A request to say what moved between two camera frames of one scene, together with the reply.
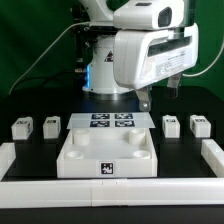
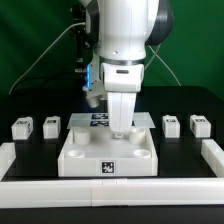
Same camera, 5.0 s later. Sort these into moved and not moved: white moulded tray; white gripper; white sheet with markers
Moved: white gripper
Not moved: white moulded tray; white sheet with markers
